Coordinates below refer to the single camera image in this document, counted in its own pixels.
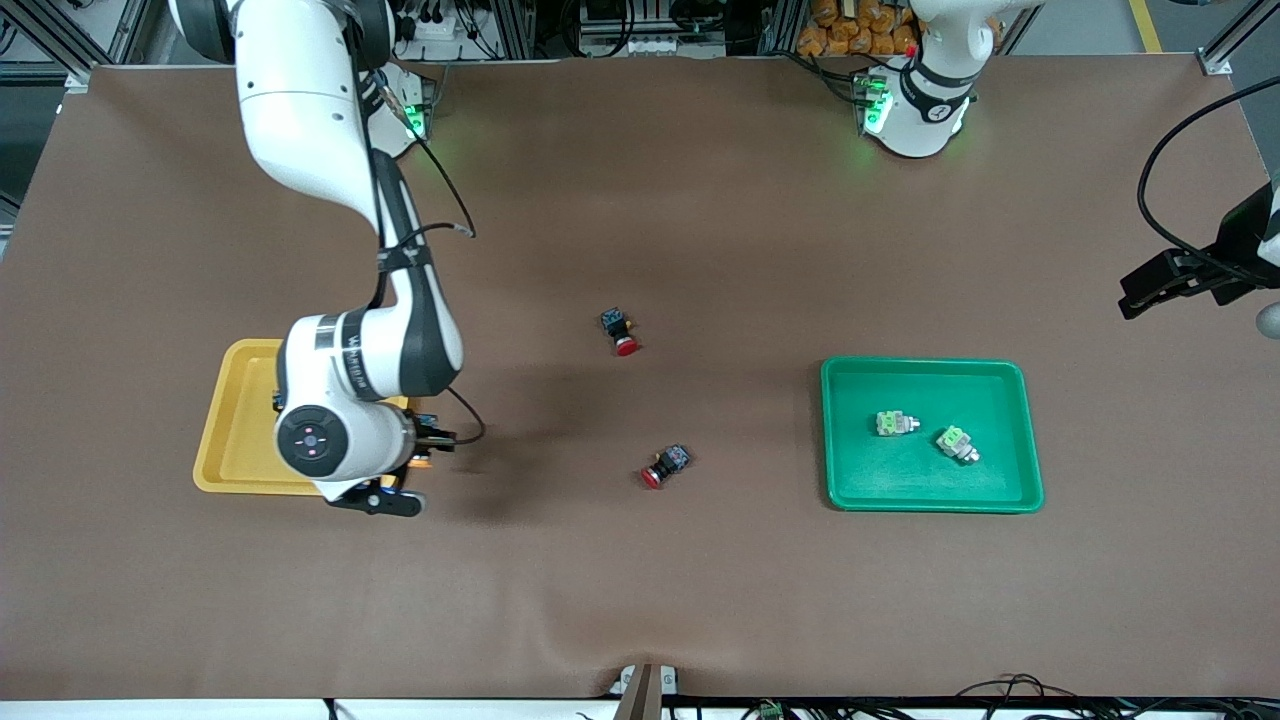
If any yellow plastic tray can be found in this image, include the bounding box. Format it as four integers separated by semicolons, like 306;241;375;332
193;338;413;497

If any metal table clamp bracket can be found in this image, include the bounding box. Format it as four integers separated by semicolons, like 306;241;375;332
610;663;681;720

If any red mushroom push button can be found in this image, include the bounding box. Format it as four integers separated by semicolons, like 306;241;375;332
640;443;693;491
600;307;641;358

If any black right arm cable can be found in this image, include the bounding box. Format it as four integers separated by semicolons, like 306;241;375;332
360;60;487;446

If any black cable bundle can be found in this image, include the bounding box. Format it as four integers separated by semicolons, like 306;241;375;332
665;673;1280;720

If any white power strip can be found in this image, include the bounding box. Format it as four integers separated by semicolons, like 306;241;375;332
398;5;476;43

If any grey electronics box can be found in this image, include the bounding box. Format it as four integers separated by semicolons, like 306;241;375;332
578;0;693;58

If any aluminium frame post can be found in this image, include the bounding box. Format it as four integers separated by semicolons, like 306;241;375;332
757;0;806;56
495;0;541;59

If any aluminium frame profile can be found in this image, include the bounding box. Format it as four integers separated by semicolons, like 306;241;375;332
1195;20;1280;76
0;0;151;96

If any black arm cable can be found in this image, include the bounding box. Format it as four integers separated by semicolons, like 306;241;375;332
360;60;487;446
1138;75;1280;276

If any green plastic tray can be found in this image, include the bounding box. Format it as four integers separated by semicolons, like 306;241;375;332
820;356;1045;514

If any pile of orange objects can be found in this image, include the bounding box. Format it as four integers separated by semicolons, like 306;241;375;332
797;0;919;58

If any brown table cover mat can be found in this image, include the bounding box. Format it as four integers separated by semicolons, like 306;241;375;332
0;55;1280;701

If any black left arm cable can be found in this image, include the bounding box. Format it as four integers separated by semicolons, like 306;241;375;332
1138;75;1280;276

